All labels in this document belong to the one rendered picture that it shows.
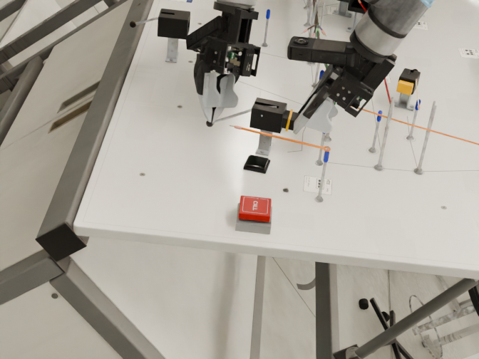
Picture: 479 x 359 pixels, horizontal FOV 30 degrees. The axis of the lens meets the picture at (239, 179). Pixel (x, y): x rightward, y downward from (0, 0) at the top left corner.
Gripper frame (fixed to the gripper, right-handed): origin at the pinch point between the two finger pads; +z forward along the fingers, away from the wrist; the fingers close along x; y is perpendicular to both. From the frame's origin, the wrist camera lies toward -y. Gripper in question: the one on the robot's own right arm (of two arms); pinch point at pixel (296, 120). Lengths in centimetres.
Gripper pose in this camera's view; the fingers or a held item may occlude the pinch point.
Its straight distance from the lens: 158.0
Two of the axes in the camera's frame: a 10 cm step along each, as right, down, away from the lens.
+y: 8.4, 5.3, 1.0
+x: 2.4, -5.4, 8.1
